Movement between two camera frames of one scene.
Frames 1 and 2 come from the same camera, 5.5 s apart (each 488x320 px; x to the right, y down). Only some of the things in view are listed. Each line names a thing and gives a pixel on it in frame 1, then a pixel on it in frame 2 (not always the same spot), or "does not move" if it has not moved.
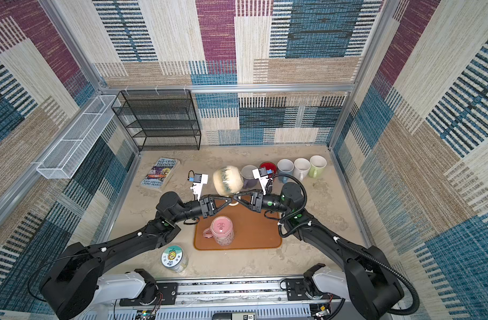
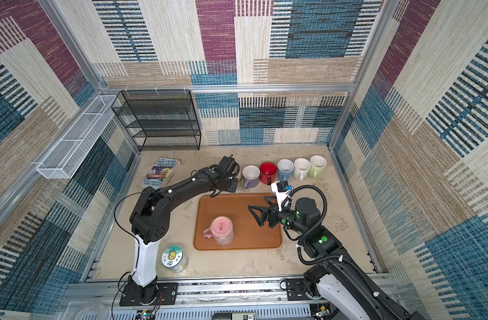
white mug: (301, 167) does not move
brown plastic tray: (253, 229) does not move
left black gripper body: (191, 211) to (230, 184)
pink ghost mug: (221, 229) does not move
